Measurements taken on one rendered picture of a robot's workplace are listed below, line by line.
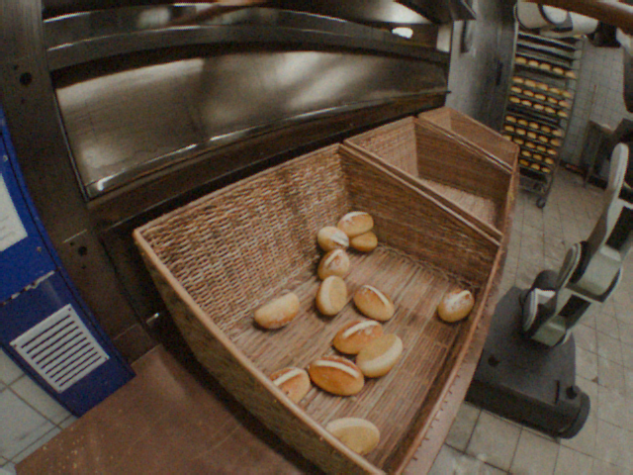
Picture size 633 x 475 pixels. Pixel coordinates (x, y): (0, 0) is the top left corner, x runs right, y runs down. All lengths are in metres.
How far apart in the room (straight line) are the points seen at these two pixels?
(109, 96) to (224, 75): 0.21
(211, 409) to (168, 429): 0.09
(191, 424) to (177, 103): 0.53
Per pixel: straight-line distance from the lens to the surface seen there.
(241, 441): 0.52
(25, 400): 0.66
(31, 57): 0.46
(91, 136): 0.46
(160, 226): 0.49
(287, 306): 0.58
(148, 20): 0.50
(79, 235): 0.49
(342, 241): 0.71
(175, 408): 0.58
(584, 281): 1.04
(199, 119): 0.52
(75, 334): 0.54
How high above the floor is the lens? 1.07
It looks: 35 degrees down
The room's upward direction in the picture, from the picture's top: 1 degrees clockwise
